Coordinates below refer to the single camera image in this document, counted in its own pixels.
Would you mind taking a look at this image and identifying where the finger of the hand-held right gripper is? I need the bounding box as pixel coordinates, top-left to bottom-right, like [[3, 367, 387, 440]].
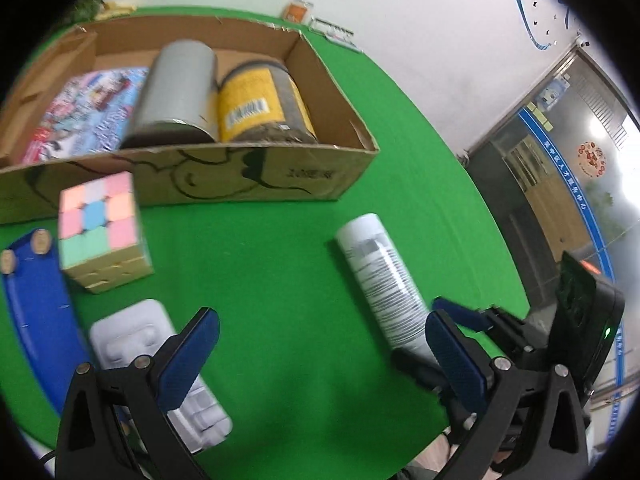
[[432, 297, 552, 367], [391, 349, 452, 397]]

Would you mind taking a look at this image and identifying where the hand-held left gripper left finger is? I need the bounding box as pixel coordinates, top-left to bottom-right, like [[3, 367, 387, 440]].
[[55, 306, 222, 480]]

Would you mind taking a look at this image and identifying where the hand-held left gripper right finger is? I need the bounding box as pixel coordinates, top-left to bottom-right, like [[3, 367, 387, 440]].
[[425, 310, 591, 480]]

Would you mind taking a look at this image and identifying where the white plastic bottle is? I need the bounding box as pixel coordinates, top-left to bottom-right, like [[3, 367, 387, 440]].
[[335, 213, 438, 353]]

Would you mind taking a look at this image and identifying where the blue board with wooden pegs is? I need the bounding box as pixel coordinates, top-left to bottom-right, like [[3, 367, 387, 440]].
[[0, 228, 93, 416]]

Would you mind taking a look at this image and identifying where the pastel puzzle cube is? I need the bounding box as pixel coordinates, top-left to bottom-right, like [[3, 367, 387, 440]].
[[56, 171, 155, 294]]

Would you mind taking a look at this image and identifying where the large cardboard box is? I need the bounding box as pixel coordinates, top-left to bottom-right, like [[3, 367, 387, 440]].
[[0, 14, 381, 226]]

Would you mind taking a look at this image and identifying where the yellow label glass jar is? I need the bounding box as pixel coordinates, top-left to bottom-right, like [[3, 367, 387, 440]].
[[216, 60, 318, 145]]

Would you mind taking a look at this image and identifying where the colourful cartoon board game box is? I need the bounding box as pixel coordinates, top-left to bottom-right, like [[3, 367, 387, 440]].
[[20, 66, 151, 165]]

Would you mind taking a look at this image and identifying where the silver metal can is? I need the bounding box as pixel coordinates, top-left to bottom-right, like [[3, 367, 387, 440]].
[[120, 40, 219, 150]]

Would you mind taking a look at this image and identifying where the white plastic tray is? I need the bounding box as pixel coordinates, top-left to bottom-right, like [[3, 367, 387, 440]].
[[90, 299, 233, 453]]

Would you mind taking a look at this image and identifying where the green tablecloth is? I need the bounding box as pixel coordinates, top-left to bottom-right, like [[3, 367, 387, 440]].
[[0, 5, 531, 480]]

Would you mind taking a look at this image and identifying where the glass door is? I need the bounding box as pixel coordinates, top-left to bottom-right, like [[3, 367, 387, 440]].
[[457, 40, 640, 461]]

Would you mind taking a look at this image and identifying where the white desk card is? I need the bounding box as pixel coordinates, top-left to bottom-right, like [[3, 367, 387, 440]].
[[310, 16, 356, 41]]

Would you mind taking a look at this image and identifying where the small orange box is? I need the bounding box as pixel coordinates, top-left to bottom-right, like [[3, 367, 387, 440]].
[[286, 0, 315, 23]]

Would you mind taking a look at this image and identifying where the small potted green plant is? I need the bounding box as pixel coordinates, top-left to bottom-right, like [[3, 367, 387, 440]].
[[65, 0, 108, 23]]

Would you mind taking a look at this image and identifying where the blue wall decal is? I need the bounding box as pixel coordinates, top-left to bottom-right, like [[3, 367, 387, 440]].
[[500, 0, 583, 51]]

